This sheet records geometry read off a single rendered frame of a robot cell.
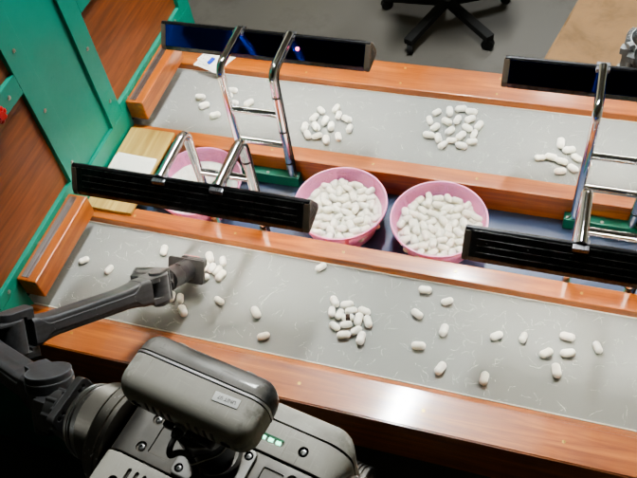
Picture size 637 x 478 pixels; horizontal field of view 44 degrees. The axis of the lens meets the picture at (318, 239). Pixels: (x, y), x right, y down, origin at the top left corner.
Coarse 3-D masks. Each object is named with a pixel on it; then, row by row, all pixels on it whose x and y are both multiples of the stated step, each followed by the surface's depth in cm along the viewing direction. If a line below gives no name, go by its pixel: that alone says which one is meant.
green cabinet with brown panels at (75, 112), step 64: (0, 0) 186; (64, 0) 208; (128, 0) 240; (0, 64) 190; (64, 64) 214; (128, 64) 246; (0, 128) 194; (64, 128) 219; (0, 192) 197; (64, 192) 222; (0, 256) 202
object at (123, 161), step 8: (112, 160) 241; (120, 160) 241; (128, 160) 240; (136, 160) 240; (144, 160) 240; (152, 160) 239; (120, 168) 239; (128, 168) 239; (136, 168) 238; (144, 168) 238; (152, 168) 237
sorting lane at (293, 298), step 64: (128, 256) 223; (256, 256) 218; (128, 320) 210; (192, 320) 207; (256, 320) 205; (320, 320) 203; (384, 320) 201; (448, 320) 199; (512, 320) 197; (576, 320) 195; (448, 384) 188; (512, 384) 187; (576, 384) 185
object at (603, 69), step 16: (608, 64) 194; (592, 112) 187; (592, 128) 189; (592, 144) 193; (608, 160) 196; (624, 160) 195; (576, 192) 208; (608, 192) 205; (624, 192) 204; (576, 208) 213; (592, 224) 215; (608, 224) 214; (624, 224) 214
